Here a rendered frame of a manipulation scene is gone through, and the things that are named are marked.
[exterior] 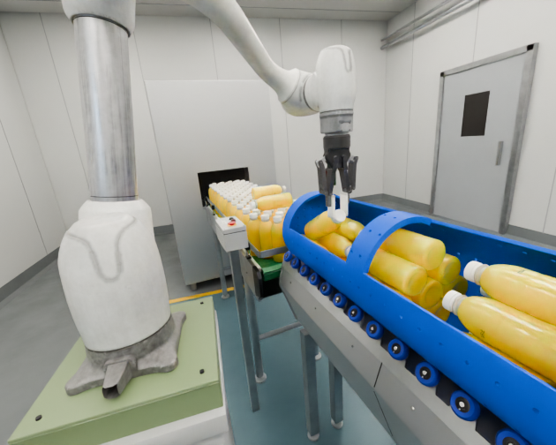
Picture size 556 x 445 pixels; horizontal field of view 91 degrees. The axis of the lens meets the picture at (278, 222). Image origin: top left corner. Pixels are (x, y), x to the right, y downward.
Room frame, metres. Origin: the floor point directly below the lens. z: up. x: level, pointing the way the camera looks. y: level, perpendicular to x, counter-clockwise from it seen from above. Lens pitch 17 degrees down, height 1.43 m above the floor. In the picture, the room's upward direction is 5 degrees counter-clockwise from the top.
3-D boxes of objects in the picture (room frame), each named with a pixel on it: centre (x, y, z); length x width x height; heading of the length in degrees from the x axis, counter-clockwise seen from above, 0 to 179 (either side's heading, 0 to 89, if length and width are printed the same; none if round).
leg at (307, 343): (1.00, -0.08, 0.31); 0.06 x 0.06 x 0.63; 21
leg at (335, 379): (1.05, -0.22, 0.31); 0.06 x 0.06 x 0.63; 21
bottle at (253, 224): (1.26, 0.11, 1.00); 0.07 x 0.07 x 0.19
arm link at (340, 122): (0.79, -0.18, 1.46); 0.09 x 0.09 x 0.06
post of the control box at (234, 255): (1.18, 0.22, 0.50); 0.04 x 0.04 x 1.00; 21
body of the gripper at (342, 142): (0.79, -0.18, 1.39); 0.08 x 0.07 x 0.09; 111
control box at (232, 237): (1.18, 0.22, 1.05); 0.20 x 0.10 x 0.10; 21
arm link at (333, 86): (0.80, -0.18, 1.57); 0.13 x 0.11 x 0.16; 26
